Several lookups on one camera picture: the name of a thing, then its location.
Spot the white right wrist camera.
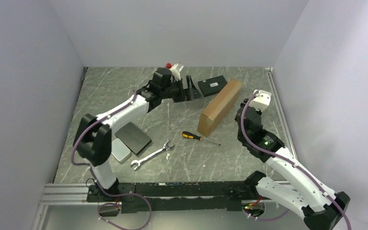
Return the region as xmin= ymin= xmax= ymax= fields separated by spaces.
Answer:
xmin=249 ymin=90 xmax=272 ymax=112

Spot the brown cardboard express box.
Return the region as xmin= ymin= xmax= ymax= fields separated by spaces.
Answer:
xmin=197 ymin=79 xmax=243 ymax=137

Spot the front aluminium frame rail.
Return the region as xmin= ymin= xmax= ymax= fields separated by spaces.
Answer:
xmin=31 ymin=184 xmax=88 ymax=230

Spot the aluminium table edge rail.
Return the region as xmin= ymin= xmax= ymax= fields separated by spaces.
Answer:
xmin=264 ymin=68 xmax=297 ymax=158

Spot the silver open-end wrench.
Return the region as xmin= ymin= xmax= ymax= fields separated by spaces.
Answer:
xmin=130 ymin=140 xmax=174 ymax=171

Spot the dark grey flat slab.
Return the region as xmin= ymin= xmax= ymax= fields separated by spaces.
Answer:
xmin=115 ymin=122 xmax=152 ymax=156

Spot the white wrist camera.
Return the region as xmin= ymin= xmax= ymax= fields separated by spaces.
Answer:
xmin=166 ymin=62 xmax=184 ymax=81
xmin=249 ymin=90 xmax=272 ymax=112

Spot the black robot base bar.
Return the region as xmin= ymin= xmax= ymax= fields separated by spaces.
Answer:
xmin=86 ymin=181 xmax=260 ymax=214

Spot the yellow black handled screwdriver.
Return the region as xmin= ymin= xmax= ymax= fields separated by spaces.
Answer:
xmin=181 ymin=131 xmax=221 ymax=146

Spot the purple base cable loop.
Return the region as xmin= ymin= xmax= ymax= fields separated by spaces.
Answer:
xmin=97 ymin=194 xmax=153 ymax=230

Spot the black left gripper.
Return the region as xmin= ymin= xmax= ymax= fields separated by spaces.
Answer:
xmin=161 ymin=76 xmax=203 ymax=104

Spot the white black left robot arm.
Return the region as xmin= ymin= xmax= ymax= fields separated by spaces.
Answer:
xmin=71 ymin=63 xmax=192 ymax=201

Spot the black flat box with label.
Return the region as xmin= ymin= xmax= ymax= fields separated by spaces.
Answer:
xmin=197 ymin=75 xmax=228 ymax=97

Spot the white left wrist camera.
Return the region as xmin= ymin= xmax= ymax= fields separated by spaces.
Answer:
xmin=166 ymin=62 xmax=184 ymax=81

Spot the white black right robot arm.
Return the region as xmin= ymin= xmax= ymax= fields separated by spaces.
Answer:
xmin=235 ymin=96 xmax=352 ymax=230

